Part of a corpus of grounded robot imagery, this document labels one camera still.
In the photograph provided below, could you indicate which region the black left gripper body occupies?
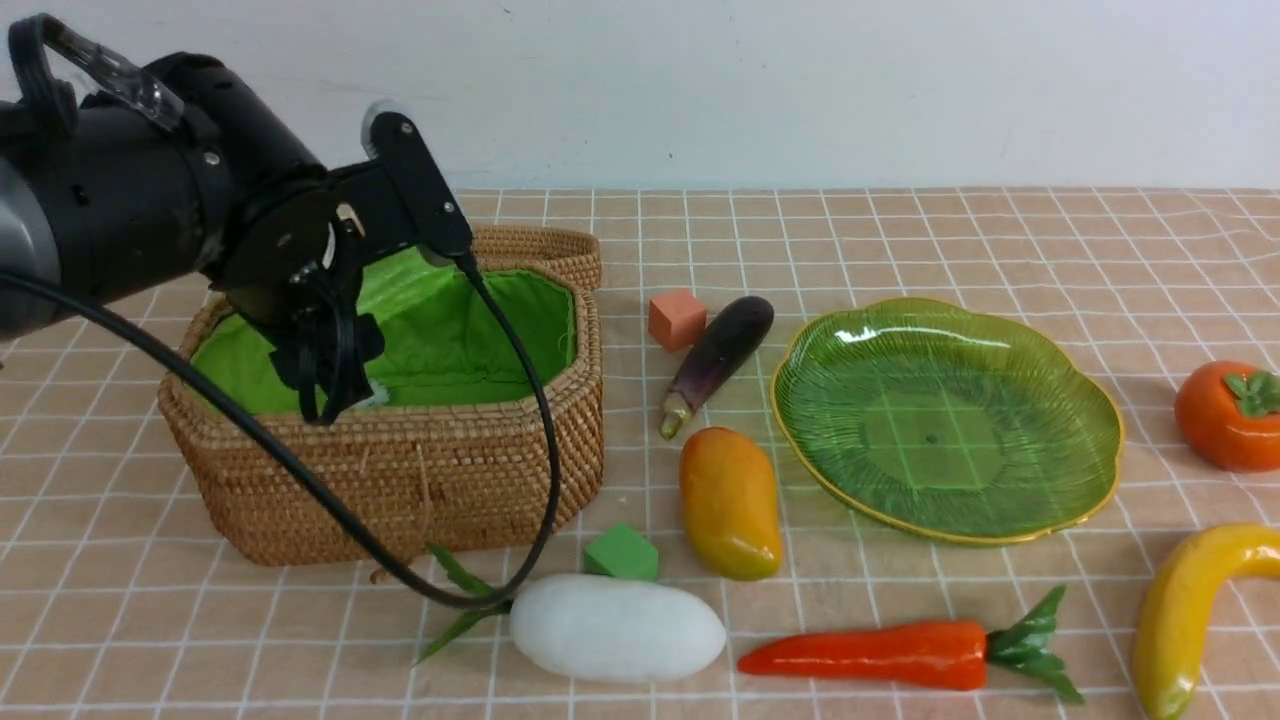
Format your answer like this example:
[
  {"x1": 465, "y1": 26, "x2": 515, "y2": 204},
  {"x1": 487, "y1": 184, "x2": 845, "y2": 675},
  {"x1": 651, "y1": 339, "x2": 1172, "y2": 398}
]
[{"x1": 211, "y1": 179, "x2": 387, "y2": 425}]

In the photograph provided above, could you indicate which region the purple plastic eggplant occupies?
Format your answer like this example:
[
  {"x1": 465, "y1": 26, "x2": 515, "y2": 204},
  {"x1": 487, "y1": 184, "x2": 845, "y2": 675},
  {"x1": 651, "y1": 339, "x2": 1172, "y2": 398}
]
[{"x1": 659, "y1": 295, "x2": 774, "y2": 439}]

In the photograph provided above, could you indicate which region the white plastic radish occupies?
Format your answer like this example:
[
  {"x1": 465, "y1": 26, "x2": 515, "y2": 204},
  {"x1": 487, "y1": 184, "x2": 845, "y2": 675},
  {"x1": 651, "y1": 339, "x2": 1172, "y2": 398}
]
[{"x1": 417, "y1": 573, "x2": 727, "y2": 684}]

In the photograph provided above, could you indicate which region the yellow orange plastic mango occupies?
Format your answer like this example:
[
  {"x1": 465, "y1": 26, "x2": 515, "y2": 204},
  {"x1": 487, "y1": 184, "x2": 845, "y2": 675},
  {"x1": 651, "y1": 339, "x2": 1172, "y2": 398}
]
[{"x1": 678, "y1": 427, "x2": 785, "y2": 582}]

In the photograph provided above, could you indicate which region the orange plastic carrot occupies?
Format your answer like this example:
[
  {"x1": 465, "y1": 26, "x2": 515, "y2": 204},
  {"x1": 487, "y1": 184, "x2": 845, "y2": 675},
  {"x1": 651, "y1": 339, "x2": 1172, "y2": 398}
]
[{"x1": 736, "y1": 585, "x2": 1084, "y2": 705}]

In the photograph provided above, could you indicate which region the orange plastic persimmon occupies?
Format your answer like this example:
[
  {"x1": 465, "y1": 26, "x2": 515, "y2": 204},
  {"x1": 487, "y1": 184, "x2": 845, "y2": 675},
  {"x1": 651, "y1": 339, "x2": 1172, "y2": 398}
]
[{"x1": 1172, "y1": 360, "x2": 1279, "y2": 473}]

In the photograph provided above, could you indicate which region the yellow plastic banana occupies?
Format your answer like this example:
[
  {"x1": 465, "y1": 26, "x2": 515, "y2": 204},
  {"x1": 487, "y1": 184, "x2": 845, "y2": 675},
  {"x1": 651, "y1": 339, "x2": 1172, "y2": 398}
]
[{"x1": 1130, "y1": 523, "x2": 1279, "y2": 719}]

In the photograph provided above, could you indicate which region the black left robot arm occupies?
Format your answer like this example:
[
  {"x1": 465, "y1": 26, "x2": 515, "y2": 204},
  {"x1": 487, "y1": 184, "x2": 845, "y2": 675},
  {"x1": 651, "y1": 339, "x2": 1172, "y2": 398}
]
[{"x1": 3, "y1": 53, "x2": 384, "y2": 424}]

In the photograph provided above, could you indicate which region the woven wicker basket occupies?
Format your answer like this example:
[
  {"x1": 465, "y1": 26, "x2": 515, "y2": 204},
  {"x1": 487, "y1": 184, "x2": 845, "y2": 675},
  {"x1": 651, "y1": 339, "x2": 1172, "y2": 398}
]
[{"x1": 159, "y1": 252, "x2": 605, "y2": 566}]

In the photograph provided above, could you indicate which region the salmon pink foam cube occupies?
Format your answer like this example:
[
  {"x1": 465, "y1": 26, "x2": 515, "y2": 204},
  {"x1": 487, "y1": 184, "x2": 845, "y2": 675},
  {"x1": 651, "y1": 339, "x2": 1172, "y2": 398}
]
[{"x1": 646, "y1": 288, "x2": 708, "y2": 354}]

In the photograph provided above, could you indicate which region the green foam cube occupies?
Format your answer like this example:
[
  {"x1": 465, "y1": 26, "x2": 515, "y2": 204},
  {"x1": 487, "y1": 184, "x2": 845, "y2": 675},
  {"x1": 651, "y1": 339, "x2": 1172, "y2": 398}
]
[{"x1": 582, "y1": 523, "x2": 660, "y2": 582}]

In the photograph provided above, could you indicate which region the checkered beige tablecloth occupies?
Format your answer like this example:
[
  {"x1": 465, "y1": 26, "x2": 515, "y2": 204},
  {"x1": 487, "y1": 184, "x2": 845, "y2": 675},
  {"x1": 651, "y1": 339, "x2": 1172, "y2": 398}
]
[{"x1": 1, "y1": 188, "x2": 1277, "y2": 719}]

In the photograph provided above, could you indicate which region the green glass leaf plate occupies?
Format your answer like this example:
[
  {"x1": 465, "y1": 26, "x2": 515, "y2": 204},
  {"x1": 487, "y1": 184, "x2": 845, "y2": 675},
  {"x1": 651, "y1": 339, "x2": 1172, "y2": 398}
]
[{"x1": 769, "y1": 297, "x2": 1125, "y2": 546}]

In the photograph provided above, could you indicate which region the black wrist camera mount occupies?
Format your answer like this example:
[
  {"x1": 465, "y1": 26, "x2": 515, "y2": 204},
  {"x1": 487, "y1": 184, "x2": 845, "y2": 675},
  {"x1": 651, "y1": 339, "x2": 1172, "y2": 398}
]
[{"x1": 328, "y1": 99, "x2": 474, "y2": 266}]

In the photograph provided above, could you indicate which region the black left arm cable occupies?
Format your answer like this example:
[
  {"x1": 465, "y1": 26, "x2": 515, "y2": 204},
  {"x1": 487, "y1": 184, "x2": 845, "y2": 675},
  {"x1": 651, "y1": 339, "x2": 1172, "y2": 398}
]
[{"x1": 0, "y1": 255, "x2": 561, "y2": 611}]

